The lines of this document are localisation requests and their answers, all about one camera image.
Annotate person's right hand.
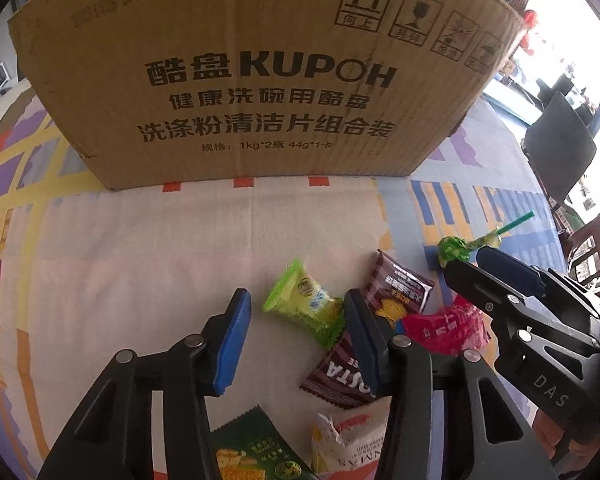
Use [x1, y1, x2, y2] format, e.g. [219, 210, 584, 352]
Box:
[530, 405, 578, 461]

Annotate dark wooden chair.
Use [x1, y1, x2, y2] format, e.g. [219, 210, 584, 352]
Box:
[562, 210, 600, 293]

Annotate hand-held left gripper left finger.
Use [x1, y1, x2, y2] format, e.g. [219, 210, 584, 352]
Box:
[37, 287, 253, 480]

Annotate colourful patterned tablecloth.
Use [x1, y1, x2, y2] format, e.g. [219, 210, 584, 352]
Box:
[0, 80, 571, 480]

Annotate magenta snack packet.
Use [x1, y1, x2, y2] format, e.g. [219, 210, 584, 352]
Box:
[402, 295, 491, 358]

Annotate white snack packet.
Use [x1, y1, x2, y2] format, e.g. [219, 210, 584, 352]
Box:
[310, 402, 392, 480]

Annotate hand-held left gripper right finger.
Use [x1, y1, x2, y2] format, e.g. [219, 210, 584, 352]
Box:
[344, 289, 556, 480]

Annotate brown cardboard box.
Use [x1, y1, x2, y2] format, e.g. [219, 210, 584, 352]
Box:
[7, 0, 528, 192]

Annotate white storage rack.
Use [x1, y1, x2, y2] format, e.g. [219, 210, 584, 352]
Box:
[0, 61, 13, 111]

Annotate green lollipop with green stick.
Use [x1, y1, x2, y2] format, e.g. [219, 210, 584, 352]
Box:
[437, 211, 536, 268]

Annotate brown striped wafer packet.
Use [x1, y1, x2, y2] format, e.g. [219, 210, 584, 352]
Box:
[300, 332, 397, 409]

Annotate dark green cracker packet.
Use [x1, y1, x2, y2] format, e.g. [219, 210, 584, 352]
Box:
[209, 406, 321, 480]

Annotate light green candy packet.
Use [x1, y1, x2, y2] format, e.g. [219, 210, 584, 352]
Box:
[262, 259, 347, 350]

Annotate red foil balloons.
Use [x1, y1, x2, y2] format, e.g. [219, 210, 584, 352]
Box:
[520, 9, 540, 58]

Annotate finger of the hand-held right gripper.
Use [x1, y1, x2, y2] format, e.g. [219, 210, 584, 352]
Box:
[444, 261, 531, 331]
[476, 247, 548, 297]

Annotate white coffee table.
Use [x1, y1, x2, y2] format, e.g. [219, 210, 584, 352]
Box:
[485, 77, 543, 127]

